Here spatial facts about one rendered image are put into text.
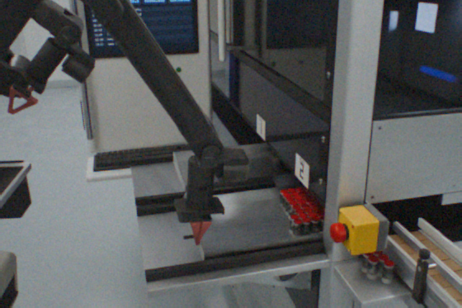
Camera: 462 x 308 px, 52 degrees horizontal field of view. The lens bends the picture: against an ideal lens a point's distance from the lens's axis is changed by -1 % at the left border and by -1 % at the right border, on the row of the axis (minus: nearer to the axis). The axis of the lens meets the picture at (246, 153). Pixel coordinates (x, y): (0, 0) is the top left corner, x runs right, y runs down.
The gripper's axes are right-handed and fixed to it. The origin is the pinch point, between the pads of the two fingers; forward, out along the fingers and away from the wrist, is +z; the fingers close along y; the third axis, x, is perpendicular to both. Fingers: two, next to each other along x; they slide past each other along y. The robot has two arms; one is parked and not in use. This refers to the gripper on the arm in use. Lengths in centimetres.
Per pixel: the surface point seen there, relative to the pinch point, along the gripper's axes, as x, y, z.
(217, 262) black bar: -7.8, 2.9, 1.2
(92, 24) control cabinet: 89, -21, -37
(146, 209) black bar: 20.9, -9.0, 2.0
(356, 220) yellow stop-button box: -21.0, 26.3, -14.2
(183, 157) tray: 54, 7, 0
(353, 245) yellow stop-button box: -22.0, 25.9, -9.4
